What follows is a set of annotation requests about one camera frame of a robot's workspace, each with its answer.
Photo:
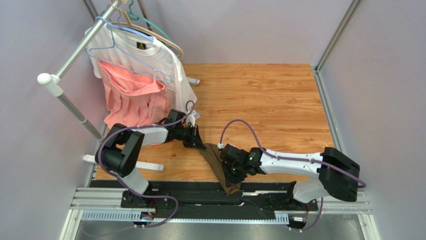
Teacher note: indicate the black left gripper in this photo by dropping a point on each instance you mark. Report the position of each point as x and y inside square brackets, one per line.
[195, 140]

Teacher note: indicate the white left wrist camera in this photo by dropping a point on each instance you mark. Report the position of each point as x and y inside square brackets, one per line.
[191, 119]

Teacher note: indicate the white clothes rack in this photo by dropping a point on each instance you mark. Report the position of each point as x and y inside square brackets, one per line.
[51, 83]

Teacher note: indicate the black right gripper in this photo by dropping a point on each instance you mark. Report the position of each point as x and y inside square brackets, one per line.
[228, 165]

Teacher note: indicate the blue wire hanger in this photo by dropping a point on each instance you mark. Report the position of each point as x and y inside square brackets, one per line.
[157, 74]

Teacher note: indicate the wooden clothes hanger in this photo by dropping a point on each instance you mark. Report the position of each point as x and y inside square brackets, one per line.
[133, 39]

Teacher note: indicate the olive brown cloth napkin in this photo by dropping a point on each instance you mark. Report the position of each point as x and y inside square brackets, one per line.
[211, 155]

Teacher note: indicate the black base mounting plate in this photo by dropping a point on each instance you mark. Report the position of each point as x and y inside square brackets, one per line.
[206, 200]

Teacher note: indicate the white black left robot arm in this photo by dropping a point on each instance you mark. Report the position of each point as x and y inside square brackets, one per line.
[119, 152]

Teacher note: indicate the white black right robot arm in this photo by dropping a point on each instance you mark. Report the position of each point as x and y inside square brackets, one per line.
[329, 173]

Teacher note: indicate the pink pleated skirt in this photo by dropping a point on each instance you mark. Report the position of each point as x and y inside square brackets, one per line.
[132, 99]

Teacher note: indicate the white t-shirt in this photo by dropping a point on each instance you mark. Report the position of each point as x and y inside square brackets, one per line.
[161, 58]

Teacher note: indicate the aluminium frame rail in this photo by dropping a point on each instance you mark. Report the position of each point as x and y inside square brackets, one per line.
[285, 105]

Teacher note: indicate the teal clothes hanger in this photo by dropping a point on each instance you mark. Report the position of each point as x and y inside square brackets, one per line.
[151, 29]

